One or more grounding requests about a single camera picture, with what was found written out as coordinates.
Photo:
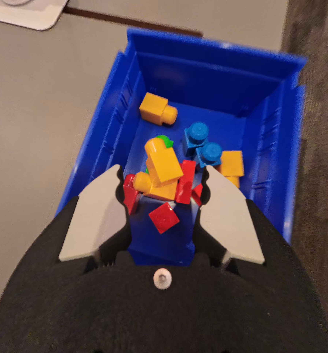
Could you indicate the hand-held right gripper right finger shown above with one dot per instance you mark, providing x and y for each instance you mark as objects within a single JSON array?
[{"x": 230, "y": 223}]

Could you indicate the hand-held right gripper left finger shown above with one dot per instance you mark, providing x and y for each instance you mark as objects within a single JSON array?
[{"x": 95, "y": 220}]

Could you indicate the pile of mega blocks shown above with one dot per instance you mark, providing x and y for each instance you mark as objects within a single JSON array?
[{"x": 164, "y": 165}]

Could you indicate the blue plastic bin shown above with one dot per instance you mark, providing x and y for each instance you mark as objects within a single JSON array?
[{"x": 208, "y": 82}]

